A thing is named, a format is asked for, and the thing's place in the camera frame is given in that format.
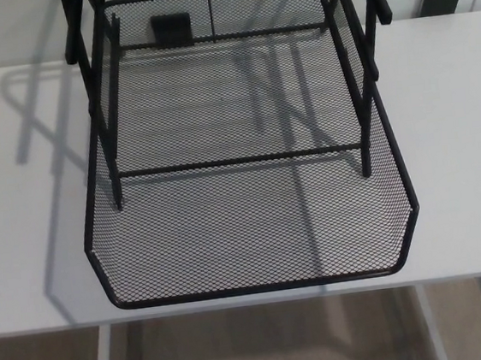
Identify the black mesh file tray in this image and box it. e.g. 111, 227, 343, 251
56, 0, 427, 315

